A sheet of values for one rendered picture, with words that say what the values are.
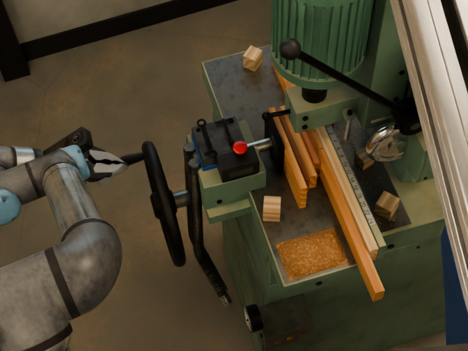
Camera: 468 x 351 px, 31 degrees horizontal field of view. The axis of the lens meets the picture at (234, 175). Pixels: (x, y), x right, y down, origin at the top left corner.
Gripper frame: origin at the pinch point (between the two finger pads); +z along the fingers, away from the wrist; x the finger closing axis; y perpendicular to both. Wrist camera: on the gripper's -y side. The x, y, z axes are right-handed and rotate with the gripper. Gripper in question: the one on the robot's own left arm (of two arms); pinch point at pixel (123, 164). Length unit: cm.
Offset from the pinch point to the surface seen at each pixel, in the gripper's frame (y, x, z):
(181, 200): 0.1, 9.2, 11.7
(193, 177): -11.0, 11.2, 8.8
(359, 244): -25, 37, 32
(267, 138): -21.7, 8.2, 22.6
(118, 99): 73, -87, 48
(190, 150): -14.6, 6.9, 7.7
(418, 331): 35, 29, 102
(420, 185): -24, 21, 58
